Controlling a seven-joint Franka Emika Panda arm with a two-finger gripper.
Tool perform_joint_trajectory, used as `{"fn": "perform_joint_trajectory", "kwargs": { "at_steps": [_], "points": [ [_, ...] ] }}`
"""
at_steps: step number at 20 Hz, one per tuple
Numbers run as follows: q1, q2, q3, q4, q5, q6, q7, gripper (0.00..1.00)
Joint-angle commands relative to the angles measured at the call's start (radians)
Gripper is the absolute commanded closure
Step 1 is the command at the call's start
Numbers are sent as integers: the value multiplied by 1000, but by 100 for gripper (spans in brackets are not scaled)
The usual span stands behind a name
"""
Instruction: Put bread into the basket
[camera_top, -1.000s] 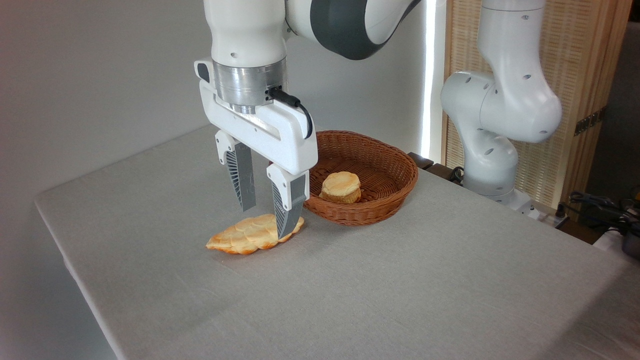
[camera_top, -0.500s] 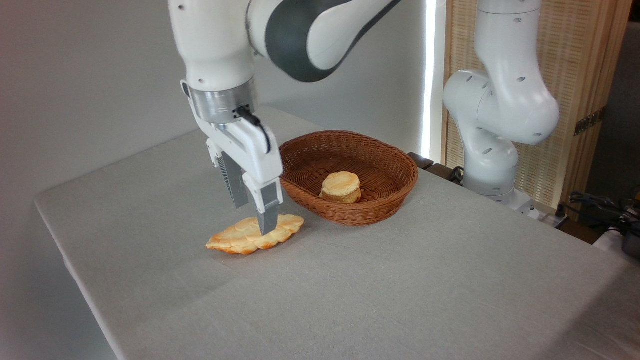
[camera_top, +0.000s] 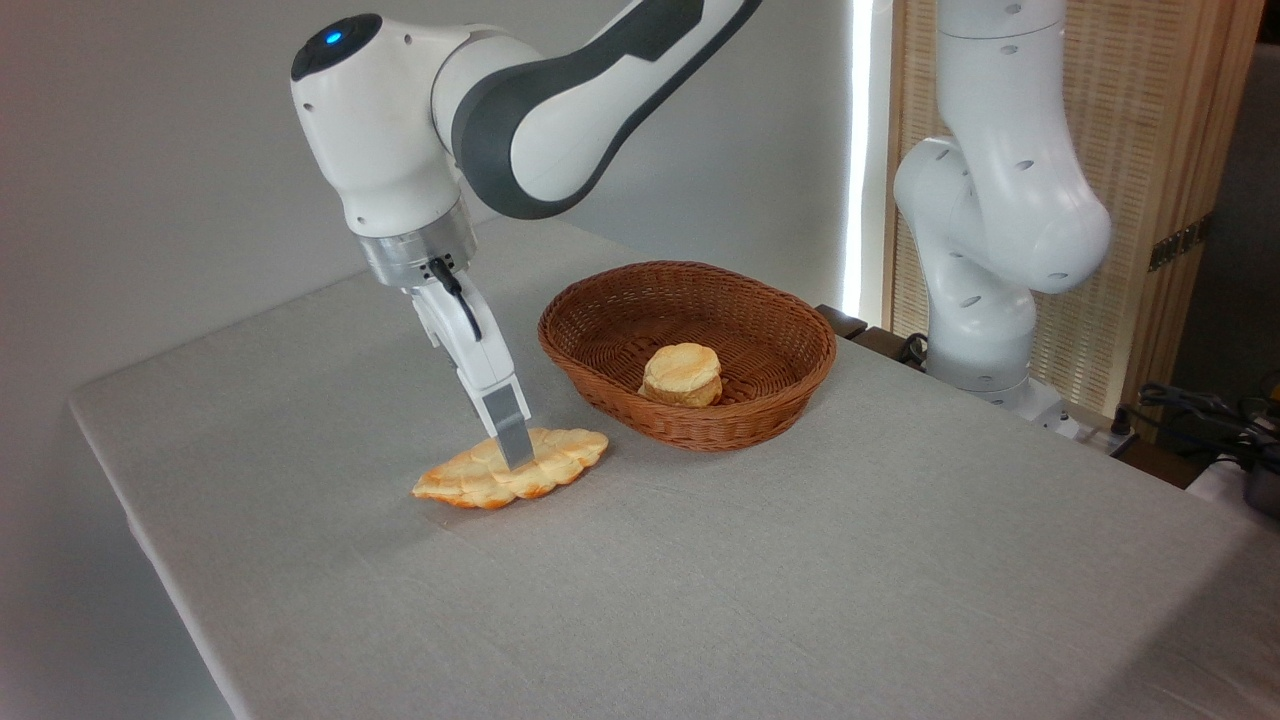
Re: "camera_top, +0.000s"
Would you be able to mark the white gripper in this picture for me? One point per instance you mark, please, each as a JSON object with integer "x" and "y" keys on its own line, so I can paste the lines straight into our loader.
{"x": 470, "y": 345}

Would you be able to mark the round bread bun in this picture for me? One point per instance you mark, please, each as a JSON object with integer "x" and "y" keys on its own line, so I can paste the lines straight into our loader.
{"x": 682, "y": 372}

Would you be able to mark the black screen hinge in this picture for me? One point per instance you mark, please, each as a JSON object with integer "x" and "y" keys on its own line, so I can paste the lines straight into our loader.
{"x": 1180, "y": 242}

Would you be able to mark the grey tablecloth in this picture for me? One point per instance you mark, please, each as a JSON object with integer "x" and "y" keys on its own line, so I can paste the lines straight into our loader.
{"x": 800, "y": 580}

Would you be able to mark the brown wicker basket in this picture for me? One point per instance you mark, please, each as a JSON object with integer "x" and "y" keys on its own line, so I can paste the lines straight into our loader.
{"x": 770, "y": 330}

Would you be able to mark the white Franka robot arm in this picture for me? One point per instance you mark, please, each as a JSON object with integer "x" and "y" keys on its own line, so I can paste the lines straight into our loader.
{"x": 380, "y": 130}

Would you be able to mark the wooden folding screen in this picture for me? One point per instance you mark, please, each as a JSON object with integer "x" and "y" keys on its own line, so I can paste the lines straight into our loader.
{"x": 1160, "y": 100}

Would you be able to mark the long braided bread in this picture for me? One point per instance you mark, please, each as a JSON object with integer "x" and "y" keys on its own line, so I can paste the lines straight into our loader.
{"x": 460, "y": 480}

